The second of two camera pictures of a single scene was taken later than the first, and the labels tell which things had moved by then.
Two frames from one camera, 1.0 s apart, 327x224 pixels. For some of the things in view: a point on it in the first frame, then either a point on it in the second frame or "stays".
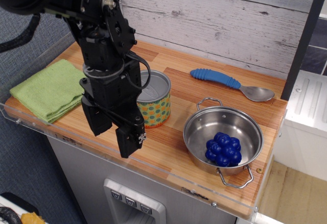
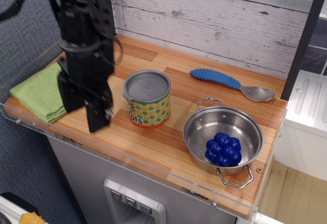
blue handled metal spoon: (253, 93) stays
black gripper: (115, 85) to (91, 61)
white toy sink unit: (302, 143) stays
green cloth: (53, 90) stays
